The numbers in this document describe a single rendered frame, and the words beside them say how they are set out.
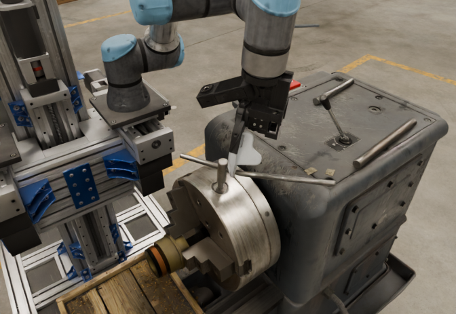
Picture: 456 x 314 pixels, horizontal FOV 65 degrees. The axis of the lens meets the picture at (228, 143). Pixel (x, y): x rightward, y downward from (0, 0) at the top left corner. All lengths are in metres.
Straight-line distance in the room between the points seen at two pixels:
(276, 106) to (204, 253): 0.41
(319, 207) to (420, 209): 2.02
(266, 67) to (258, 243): 0.43
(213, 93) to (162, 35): 0.56
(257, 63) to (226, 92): 0.09
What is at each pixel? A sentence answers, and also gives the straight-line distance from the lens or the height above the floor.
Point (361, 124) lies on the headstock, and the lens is 1.07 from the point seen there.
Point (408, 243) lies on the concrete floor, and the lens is 2.54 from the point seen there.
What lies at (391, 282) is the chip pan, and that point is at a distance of 1.62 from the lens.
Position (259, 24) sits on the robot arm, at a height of 1.64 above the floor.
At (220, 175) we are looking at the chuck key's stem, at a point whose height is 1.28.
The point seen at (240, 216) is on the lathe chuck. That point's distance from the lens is 0.81.
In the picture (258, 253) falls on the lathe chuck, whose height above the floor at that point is 1.12.
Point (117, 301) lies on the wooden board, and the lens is 1.10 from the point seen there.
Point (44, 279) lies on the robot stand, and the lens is 2.10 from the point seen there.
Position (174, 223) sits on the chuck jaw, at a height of 1.14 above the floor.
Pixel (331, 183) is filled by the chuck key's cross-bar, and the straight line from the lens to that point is 0.73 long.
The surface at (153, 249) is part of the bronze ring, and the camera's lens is 0.88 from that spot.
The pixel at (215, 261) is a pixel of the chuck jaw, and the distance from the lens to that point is 0.85.
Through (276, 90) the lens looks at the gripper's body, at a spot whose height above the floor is 1.53.
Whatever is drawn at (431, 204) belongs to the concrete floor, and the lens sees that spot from 2.87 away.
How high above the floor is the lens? 1.81
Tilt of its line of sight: 37 degrees down
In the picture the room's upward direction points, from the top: straight up
